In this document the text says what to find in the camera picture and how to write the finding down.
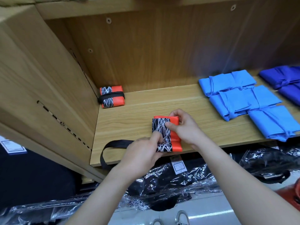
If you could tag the wooden shelf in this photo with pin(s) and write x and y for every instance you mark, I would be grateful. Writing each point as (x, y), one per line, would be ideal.
(154, 44)

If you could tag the person's right shoe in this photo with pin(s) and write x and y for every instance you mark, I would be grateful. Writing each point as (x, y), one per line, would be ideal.
(182, 218)

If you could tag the light blue non-woven bag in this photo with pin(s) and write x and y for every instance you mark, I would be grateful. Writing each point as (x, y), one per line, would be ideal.
(274, 123)
(243, 79)
(232, 103)
(216, 84)
(268, 96)

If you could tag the person's left forearm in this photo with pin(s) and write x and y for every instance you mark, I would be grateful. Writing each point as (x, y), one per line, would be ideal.
(98, 201)

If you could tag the beige woven basket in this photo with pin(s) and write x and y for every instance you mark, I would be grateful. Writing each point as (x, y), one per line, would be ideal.
(33, 0)

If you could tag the white blue-edged label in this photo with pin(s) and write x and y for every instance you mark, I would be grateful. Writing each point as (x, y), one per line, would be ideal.
(12, 145)

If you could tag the red shopping basket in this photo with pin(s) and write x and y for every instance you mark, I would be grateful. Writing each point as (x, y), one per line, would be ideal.
(290, 194)

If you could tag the person's right forearm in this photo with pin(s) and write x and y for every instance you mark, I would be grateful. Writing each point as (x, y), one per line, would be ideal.
(243, 189)

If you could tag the black plastic-wrapped bag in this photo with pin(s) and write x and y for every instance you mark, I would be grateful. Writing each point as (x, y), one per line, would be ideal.
(269, 164)
(42, 208)

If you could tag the black wrapped bag with tag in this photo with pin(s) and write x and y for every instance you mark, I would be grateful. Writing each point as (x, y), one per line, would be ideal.
(187, 180)

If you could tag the white paper tag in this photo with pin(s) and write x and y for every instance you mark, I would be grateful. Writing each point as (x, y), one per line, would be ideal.
(178, 165)

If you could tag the person's right hand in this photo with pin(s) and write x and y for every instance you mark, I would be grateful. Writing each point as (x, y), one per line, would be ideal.
(190, 131)

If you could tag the person's left hand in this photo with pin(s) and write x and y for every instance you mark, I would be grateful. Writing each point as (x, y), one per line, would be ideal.
(140, 157)

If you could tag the red bag with black lettering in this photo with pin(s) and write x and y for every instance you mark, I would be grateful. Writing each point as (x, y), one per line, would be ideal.
(165, 138)

